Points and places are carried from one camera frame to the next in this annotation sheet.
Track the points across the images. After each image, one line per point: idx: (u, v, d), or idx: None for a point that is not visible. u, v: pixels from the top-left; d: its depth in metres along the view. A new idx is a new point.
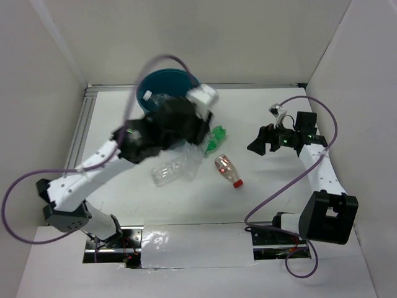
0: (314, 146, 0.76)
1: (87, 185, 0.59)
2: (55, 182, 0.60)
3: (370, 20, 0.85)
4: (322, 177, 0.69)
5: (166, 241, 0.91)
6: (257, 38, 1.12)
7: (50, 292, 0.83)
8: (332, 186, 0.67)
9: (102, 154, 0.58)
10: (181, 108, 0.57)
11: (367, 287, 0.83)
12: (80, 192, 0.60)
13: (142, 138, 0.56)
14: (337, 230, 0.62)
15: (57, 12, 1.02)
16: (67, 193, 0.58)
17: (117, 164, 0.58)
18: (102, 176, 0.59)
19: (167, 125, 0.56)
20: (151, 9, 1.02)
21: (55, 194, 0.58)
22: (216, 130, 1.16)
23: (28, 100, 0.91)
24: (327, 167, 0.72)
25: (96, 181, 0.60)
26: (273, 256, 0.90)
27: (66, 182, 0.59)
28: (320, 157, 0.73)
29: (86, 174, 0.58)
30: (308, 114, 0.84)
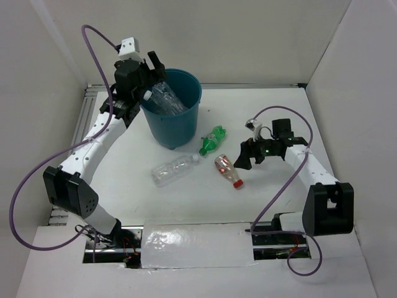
0: (296, 146, 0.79)
1: (99, 151, 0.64)
2: (66, 161, 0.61)
3: (370, 20, 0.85)
4: (313, 172, 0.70)
5: (166, 240, 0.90)
6: (258, 38, 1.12)
7: (50, 292, 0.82)
8: (325, 178, 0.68)
9: (102, 121, 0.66)
10: (131, 67, 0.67)
11: (367, 286, 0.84)
12: (94, 161, 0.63)
13: (125, 103, 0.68)
14: (343, 219, 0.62)
15: (58, 11, 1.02)
16: (87, 161, 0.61)
17: (118, 125, 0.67)
18: (108, 140, 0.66)
19: (134, 84, 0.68)
20: (152, 9, 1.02)
21: (73, 167, 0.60)
22: (216, 130, 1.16)
23: (28, 100, 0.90)
24: (315, 162, 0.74)
25: (104, 147, 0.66)
26: (273, 256, 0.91)
27: (79, 155, 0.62)
28: (305, 154, 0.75)
29: (96, 141, 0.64)
30: (283, 120, 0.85)
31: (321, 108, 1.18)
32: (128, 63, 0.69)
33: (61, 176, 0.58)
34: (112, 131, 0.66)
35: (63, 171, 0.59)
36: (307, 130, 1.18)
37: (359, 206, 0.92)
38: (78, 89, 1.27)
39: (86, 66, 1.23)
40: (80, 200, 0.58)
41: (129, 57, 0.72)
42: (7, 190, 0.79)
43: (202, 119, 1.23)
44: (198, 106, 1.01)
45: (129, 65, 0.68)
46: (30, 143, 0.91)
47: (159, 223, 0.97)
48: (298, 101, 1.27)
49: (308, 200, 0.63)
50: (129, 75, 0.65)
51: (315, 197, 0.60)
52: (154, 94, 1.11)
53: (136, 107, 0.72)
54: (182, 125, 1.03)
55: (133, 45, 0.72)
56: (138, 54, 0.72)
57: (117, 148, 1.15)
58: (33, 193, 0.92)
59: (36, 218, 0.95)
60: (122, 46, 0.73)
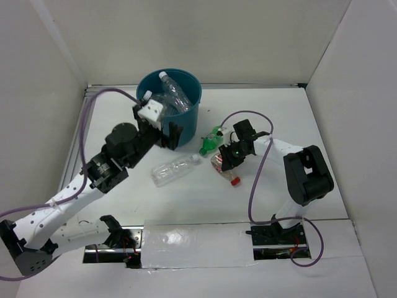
0: (260, 138, 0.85)
1: (60, 218, 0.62)
2: (23, 220, 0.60)
3: (370, 20, 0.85)
4: (282, 148, 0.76)
5: (167, 241, 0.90)
6: (257, 38, 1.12)
7: (50, 292, 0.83)
8: (293, 148, 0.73)
9: (74, 187, 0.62)
10: (126, 136, 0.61)
11: (367, 287, 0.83)
12: (51, 226, 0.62)
13: (110, 169, 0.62)
14: (325, 181, 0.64)
15: (58, 11, 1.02)
16: (40, 228, 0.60)
17: (89, 195, 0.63)
18: (74, 207, 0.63)
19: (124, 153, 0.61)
20: (151, 9, 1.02)
21: (24, 230, 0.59)
22: (216, 130, 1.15)
23: (27, 100, 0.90)
24: (281, 142, 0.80)
25: (67, 213, 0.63)
26: (273, 256, 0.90)
27: (36, 219, 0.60)
28: (270, 140, 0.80)
29: (59, 207, 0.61)
30: (242, 121, 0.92)
31: (322, 108, 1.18)
32: (128, 128, 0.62)
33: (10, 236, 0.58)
34: (80, 201, 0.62)
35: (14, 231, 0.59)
36: (308, 131, 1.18)
37: (360, 207, 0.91)
38: (78, 90, 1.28)
39: (86, 66, 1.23)
40: (20, 266, 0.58)
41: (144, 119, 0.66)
42: (7, 191, 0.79)
43: (202, 119, 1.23)
44: (198, 106, 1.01)
45: (126, 132, 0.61)
46: (30, 143, 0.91)
47: (159, 223, 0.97)
48: (298, 101, 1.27)
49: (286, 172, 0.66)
50: (119, 144, 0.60)
51: (289, 166, 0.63)
52: (154, 95, 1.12)
53: (121, 173, 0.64)
54: (182, 126, 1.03)
55: (157, 113, 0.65)
56: (157, 122, 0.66)
57: None
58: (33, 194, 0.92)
59: None
60: (147, 106, 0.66)
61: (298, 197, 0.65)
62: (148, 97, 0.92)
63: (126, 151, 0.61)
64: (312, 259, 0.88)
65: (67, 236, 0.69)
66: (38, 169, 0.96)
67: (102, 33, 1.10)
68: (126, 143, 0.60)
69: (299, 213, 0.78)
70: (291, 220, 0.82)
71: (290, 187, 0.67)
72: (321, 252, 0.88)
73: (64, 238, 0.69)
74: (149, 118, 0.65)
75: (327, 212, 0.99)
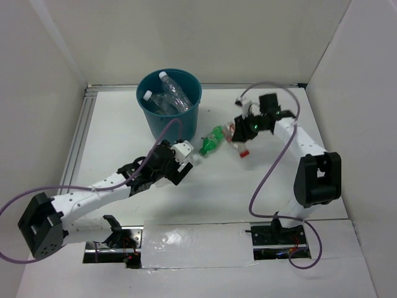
0: (285, 120, 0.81)
1: (93, 203, 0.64)
2: (61, 196, 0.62)
3: (370, 20, 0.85)
4: (302, 144, 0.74)
5: (167, 241, 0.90)
6: (257, 37, 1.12)
7: (50, 292, 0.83)
8: (313, 148, 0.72)
9: (112, 180, 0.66)
10: (165, 154, 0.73)
11: (367, 287, 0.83)
12: (83, 210, 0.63)
13: (140, 177, 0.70)
14: (332, 188, 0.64)
15: (58, 11, 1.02)
16: (77, 207, 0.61)
17: (123, 191, 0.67)
18: (107, 198, 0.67)
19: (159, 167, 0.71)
20: (151, 9, 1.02)
21: (62, 205, 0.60)
22: (216, 130, 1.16)
23: (28, 100, 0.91)
24: (304, 134, 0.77)
25: (100, 202, 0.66)
26: (273, 256, 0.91)
27: (74, 197, 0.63)
28: (293, 126, 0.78)
29: (97, 193, 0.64)
30: (269, 95, 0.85)
31: (322, 108, 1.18)
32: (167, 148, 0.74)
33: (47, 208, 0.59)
34: (115, 194, 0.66)
35: (52, 205, 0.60)
36: (308, 131, 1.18)
37: (360, 207, 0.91)
38: (78, 89, 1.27)
39: (86, 66, 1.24)
40: (44, 239, 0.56)
41: (174, 150, 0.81)
42: (7, 190, 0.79)
43: (202, 119, 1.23)
44: (198, 106, 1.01)
45: (167, 151, 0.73)
46: (30, 143, 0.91)
47: (159, 223, 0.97)
48: (298, 101, 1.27)
49: (298, 171, 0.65)
50: (159, 159, 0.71)
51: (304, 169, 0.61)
52: (154, 95, 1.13)
53: (147, 184, 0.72)
54: (181, 126, 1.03)
55: (189, 149, 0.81)
56: (183, 158, 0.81)
57: (117, 148, 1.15)
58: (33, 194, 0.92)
59: None
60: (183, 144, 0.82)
61: (301, 198, 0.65)
62: (148, 98, 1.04)
63: (160, 168, 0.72)
64: (311, 258, 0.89)
65: (75, 226, 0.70)
66: (38, 169, 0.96)
67: (102, 33, 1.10)
68: (164, 160, 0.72)
69: (301, 215, 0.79)
70: (292, 220, 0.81)
71: (298, 187, 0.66)
72: (320, 253, 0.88)
73: (74, 226, 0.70)
74: (181, 151, 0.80)
75: (327, 212, 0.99)
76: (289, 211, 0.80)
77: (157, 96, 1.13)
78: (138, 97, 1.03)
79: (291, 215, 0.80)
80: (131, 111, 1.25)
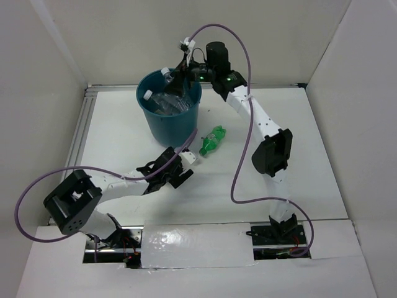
0: (239, 90, 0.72)
1: (121, 189, 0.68)
2: (96, 176, 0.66)
3: (370, 20, 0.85)
4: (260, 123, 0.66)
5: (167, 241, 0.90)
6: (258, 37, 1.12)
7: (50, 292, 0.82)
8: (270, 128, 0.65)
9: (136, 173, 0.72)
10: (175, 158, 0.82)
11: (368, 287, 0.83)
12: (110, 194, 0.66)
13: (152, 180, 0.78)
14: (283, 155, 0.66)
15: (58, 11, 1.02)
16: (110, 188, 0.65)
17: (141, 186, 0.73)
18: (131, 188, 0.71)
19: (170, 171, 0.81)
20: (151, 9, 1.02)
21: (98, 183, 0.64)
22: (216, 130, 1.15)
23: (28, 100, 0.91)
24: (259, 108, 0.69)
25: (124, 190, 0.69)
26: (273, 256, 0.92)
27: (108, 179, 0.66)
28: (249, 101, 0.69)
29: (126, 180, 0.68)
30: (222, 49, 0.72)
31: (321, 108, 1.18)
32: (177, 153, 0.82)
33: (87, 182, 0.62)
34: (136, 185, 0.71)
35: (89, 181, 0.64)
36: (307, 131, 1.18)
37: (360, 207, 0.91)
38: (78, 89, 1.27)
39: (86, 65, 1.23)
40: (79, 212, 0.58)
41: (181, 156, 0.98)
42: (7, 190, 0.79)
43: (202, 119, 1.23)
44: (198, 105, 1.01)
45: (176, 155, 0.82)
46: (30, 143, 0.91)
47: (160, 223, 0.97)
48: (298, 101, 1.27)
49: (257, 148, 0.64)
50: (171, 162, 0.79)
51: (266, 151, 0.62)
52: (154, 95, 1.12)
53: (158, 185, 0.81)
54: (181, 126, 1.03)
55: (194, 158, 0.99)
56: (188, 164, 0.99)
57: (117, 148, 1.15)
58: (33, 194, 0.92)
59: (37, 218, 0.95)
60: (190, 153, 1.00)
61: (262, 169, 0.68)
62: (148, 98, 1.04)
63: (169, 171, 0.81)
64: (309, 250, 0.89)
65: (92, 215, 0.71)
66: (38, 168, 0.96)
67: (102, 33, 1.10)
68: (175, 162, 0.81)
69: (283, 194, 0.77)
70: (278, 202, 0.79)
71: (255, 159, 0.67)
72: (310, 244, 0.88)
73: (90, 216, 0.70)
74: (188, 159, 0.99)
75: (327, 213, 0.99)
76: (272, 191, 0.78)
77: (156, 97, 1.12)
78: (138, 95, 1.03)
79: (276, 195, 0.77)
80: (131, 111, 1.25)
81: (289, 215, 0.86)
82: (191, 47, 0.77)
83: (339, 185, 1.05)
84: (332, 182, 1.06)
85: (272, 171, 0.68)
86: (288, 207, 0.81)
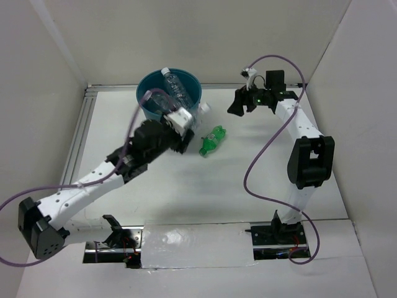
0: (287, 101, 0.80)
1: (82, 200, 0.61)
2: (48, 198, 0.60)
3: (370, 19, 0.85)
4: (300, 127, 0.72)
5: (167, 241, 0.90)
6: (257, 37, 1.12)
7: (50, 292, 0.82)
8: (311, 132, 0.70)
9: (100, 171, 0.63)
10: (152, 130, 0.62)
11: (368, 287, 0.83)
12: (74, 208, 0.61)
13: (133, 162, 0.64)
14: (322, 169, 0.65)
15: (58, 11, 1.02)
16: (64, 207, 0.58)
17: (113, 182, 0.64)
18: (97, 192, 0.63)
19: (149, 148, 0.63)
20: (151, 10, 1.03)
21: (49, 208, 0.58)
22: (216, 130, 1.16)
23: (28, 100, 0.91)
24: (303, 117, 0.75)
25: (90, 196, 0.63)
26: (273, 256, 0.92)
27: (61, 198, 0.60)
28: (294, 109, 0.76)
29: (85, 189, 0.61)
30: (277, 71, 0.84)
31: (321, 108, 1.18)
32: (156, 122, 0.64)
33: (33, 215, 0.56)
34: (103, 186, 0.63)
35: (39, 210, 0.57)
36: None
37: (360, 207, 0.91)
38: (78, 90, 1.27)
39: (86, 65, 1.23)
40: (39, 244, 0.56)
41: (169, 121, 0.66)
42: (7, 190, 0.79)
43: (203, 119, 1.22)
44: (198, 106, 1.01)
45: (154, 126, 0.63)
46: (30, 143, 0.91)
47: (160, 223, 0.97)
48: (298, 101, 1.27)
49: (293, 151, 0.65)
50: (147, 136, 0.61)
51: (299, 151, 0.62)
52: (154, 95, 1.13)
53: (142, 167, 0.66)
54: None
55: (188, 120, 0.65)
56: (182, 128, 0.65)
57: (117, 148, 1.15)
58: (32, 194, 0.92)
59: None
60: (180, 112, 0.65)
61: (294, 178, 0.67)
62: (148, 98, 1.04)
63: (151, 145, 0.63)
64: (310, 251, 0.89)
65: (77, 226, 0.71)
66: (38, 168, 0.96)
67: (102, 33, 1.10)
68: (154, 136, 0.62)
69: (299, 205, 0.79)
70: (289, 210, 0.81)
71: (291, 167, 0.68)
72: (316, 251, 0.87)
73: (74, 226, 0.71)
74: (179, 123, 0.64)
75: (327, 213, 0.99)
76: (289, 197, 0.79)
77: (157, 97, 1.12)
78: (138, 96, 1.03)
79: (290, 203, 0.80)
80: (131, 111, 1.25)
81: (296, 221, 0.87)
82: (254, 73, 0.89)
83: (339, 185, 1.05)
84: (332, 182, 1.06)
85: (301, 184, 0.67)
86: (297, 215, 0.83)
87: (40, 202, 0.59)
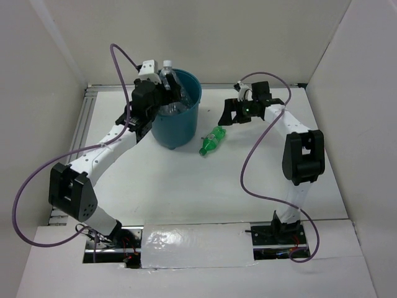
0: (274, 105, 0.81)
1: (108, 158, 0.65)
2: (76, 161, 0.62)
3: (369, 19, 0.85)
4: (289, 125, 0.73)
5: (167, 241, 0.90)
6: (257, 37, 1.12)
7: (50, 291, 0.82)
8: (300, 128, 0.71)
9: (115, 131, 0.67)
10: (145, 89, 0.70)
11: (368, 287, 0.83)
12: (102, 166, 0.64)
13: (139, 121, 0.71)
14: (316, 164, 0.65)
15: (59, 11, 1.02)
16: (95, 163, 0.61)
17: (128, 139, 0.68)
18: (118, 150, 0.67)
19: (149, 105, 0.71)
20: (151, 9, 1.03)
21: (82, 167, 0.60)
22: (216, 130, 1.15)
23: (28, 100, 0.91)
24: (291, 117, 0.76)
25: (113, 155, 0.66)
26: (273, 256, 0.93)
27: (90, 157, 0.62)
28: (281, 112, 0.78)
29: (108, 146, 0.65)
30: (262, 82, 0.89)
31: (321, 108, 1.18)
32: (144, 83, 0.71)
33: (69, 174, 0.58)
34: (121, 144, 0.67)
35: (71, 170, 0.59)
36: None
37: (360, 207, 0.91)
38: (78, 89, 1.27)
39: (86, 65, 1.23)
40: (82, 200, 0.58)
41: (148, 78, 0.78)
42: (8, 190, 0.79)
43: (203, 120, 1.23)
44: (198, 105, 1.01)
45: (144, 86, 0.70)
46: (30, 143, 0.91)
47: (160, 223, 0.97)
48: (298, 101, 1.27)
49: (285, 146, 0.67)
50: (145, 95, 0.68)
51: (291, 144, 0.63)
52: None
53: (149, 125, 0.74)
54: (180, 125, 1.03)
55: (152, 66, 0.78)
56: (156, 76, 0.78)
57: None
58: (32, 194, 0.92)
59: (37, 218, 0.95)
60: (143, 66, 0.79)
61: (289, 175, 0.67)
62: None
63: (149, 103, 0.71)
64: (309, 251, 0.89)
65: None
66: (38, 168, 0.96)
67: (102, 33, 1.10)
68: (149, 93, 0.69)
69: (296, 203, 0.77)
70: (288, 209, 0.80)
71: (286, 164, 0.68)
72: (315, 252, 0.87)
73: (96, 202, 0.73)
74: (151, 72, 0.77)
75: (327, 213, 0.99)
76: (287, 195, 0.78)
77: None
78: None
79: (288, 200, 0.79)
80: None
81: (295, 221, 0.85)
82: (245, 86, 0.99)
83: (339, 185, 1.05)
84: (332, 182, 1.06)
85: (298, 180, 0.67)
86: (296, 212, 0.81)
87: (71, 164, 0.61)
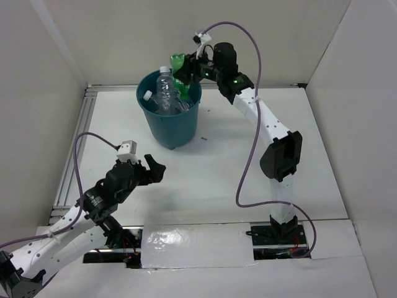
0: (247, 93, 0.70)
1: (54, 249, 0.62)
2: (20, 250, 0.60)
3: (370, 18, 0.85)
4: (267, 125, 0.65)
5: (167, 241, 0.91)
6: (257, 37, 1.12)
7: (50, 291, 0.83)
8: (278, 130, 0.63)
9: (71, 217, 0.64)
10: (120, 171, 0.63)
11: (367, 287, 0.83)
12: (46, 259, 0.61)
13: (103, 202, 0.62)
14: (292, 159, 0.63)
15: (58, 12, 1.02)
16: (36, 257, 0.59)
17: (81, 225, 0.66)
18: (69, 238, 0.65)
19: (120, 188, 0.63)
20: (151, 10, 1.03)
21: (20, 261, 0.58)
22: None
23: (28, 100, 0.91)
24: (266, 110, 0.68)
25: (62, 243, 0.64)
26: (273, 256, 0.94)
27: (33, 248, 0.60)
28: (255, 103, 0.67)
29: (55, 237, 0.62)
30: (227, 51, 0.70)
31: (321, 108, 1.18)
32: (124, 164, 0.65)
33: (6, 267, 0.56)
34: (72, 233, 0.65)
35: (11, 262, 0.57)
36: (308, 131, 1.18)
37: (360, 207, 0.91)
38: (77, 90, 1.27)
39: (85, 64, 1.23)
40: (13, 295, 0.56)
41: (128, 159, 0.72)
42: (7, 190, 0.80)
43: (202, 119, 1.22)
44: (198, 105, 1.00)
45: (124, 169, 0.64)
46: (30, 144, 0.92)
47: (160, 223, 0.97)
48: (298, 101, 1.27)
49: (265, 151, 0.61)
50: (118, 179, 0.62)
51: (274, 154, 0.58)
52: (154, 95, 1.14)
53: (113, 207, 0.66)
54: (181, 123, 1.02)
55: (129, 146, 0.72)
56: (134, 154, 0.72)
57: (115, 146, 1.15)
58: (32, 193, 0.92)
59: (37, 218, 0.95)
60: (121, 146, 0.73)
61: (272, 174, 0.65)
62: (148, 98, 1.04)
63: (123, 186, 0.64)
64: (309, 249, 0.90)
65: (56, 257, 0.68)
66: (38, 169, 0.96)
67: (101, 33, 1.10)
68: (124, 176, 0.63)
69: (288, 199, 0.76)
70: (283, 210, 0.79)
71: (264, 164, 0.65)
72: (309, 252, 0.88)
73: (53, 259, 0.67)
74: (126, 153, 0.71)
75: (327, 213, 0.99)
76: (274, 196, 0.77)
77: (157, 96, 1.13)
78: (138, 97, 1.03)
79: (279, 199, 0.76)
80: (131, 111, 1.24)
81: (291, 217, 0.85)
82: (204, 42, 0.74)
83: (339, 185, 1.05)
84: (332, 182, 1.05)
85: (281, 176, 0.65)
86: (291, 210, 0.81)
87: (13, 254, 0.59)
